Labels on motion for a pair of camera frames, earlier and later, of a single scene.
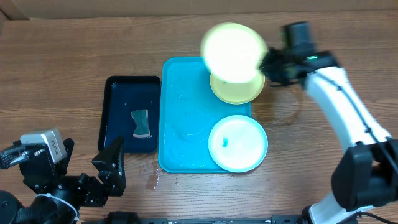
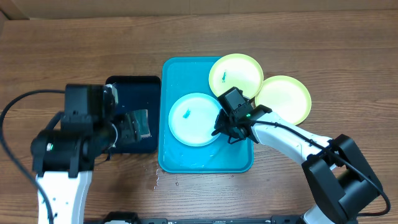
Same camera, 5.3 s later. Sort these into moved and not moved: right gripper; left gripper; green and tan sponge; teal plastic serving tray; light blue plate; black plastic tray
Moved: left gripper; right gripper; light blue plate
Not moved: black plastic tray; teal plastic serving tray; green and tan sponge
